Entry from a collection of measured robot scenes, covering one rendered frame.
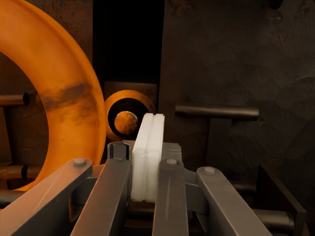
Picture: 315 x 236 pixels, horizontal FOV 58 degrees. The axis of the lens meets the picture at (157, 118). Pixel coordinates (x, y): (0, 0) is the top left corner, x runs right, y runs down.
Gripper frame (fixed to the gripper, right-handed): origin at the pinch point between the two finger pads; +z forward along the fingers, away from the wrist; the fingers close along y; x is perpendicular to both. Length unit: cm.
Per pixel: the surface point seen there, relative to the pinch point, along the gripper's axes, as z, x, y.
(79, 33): 8.4, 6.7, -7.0
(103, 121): 1.8, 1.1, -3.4
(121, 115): 8.9, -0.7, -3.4
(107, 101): 10.9, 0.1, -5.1
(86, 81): 0.5, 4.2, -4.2
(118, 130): 8.8, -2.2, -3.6
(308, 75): 8.2, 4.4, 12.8
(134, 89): 11.3, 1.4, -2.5
